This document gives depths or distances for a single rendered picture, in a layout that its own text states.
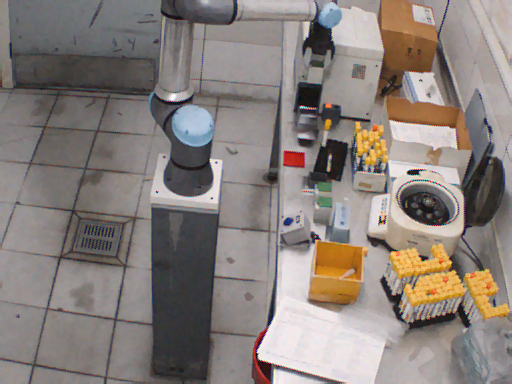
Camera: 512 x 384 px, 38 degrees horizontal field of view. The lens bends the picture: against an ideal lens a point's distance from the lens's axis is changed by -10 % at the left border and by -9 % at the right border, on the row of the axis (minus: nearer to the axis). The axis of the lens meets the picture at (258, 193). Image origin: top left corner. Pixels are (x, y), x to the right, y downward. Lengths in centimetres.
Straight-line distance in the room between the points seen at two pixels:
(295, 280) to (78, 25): 234
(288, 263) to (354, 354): 36
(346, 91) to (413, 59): 47
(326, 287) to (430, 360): 35
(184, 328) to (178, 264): 32
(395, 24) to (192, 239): 121
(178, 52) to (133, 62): 198
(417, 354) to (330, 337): 24
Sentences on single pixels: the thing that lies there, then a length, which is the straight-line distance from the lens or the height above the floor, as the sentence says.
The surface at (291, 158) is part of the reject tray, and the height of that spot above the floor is 88.
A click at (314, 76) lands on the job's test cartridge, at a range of 253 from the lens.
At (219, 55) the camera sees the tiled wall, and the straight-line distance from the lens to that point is 417.
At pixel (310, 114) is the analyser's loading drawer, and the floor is 92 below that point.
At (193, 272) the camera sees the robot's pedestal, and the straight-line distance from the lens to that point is 251.
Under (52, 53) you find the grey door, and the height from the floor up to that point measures 25.
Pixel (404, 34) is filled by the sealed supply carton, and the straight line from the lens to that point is 302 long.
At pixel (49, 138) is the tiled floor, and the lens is 404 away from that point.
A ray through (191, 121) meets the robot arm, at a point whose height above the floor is 113.
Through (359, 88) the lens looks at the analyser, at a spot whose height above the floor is 101.
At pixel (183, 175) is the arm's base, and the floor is 97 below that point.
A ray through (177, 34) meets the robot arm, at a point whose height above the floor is 136.
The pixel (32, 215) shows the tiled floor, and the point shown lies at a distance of 361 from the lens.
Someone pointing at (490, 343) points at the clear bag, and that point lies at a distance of 198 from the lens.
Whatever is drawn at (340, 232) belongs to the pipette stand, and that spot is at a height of 96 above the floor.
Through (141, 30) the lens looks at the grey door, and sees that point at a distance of 407.
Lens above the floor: 246
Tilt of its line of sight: 41 degrees down
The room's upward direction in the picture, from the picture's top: 7 degrees clockwise
